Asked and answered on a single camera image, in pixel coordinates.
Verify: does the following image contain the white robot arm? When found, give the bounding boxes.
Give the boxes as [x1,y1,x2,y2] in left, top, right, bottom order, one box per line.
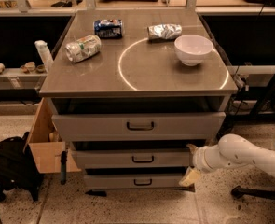
[179,134,275,188]

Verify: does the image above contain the grey drawer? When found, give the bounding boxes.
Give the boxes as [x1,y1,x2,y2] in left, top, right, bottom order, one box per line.
[52,112,225,142]
[84,174,186,190]
[72,148,193,169]

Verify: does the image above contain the small round cups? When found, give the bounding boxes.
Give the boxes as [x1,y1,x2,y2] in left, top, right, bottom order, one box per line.
[20,62,46,74]

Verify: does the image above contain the cardboard box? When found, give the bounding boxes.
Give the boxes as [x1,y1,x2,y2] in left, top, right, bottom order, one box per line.
[27,99,80,174]

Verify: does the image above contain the white bowl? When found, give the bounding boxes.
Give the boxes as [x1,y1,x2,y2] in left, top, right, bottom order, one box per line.
[174,35,213,66]

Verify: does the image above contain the grey drawer cabinet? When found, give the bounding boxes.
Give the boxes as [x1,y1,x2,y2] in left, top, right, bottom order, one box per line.
[38,8,239,198]

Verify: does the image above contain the blue soda can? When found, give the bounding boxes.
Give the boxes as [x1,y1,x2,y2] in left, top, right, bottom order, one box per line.
[93,19,123,38]

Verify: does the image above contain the grey bottom drawer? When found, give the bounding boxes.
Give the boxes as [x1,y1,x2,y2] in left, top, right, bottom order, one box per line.
[84,174,186,190]

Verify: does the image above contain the black office chair base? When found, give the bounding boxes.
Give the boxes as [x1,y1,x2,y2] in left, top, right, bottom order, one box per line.
[231,186,275,201]

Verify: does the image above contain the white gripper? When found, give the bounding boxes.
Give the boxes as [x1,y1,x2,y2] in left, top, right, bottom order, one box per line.
[179,144,219,188]

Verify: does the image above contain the white plastic bottle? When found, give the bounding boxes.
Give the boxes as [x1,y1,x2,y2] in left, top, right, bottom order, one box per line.
[34,40,53,73]

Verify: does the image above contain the black backpack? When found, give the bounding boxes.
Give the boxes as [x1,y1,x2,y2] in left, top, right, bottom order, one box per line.
[0,132,44,202]

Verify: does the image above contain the crushed silver can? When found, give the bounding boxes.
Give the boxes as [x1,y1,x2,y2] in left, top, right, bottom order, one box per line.
[147,24,182,41]

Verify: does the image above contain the grey top drawer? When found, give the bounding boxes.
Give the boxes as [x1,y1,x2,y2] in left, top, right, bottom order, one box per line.
[52,112,225,142]

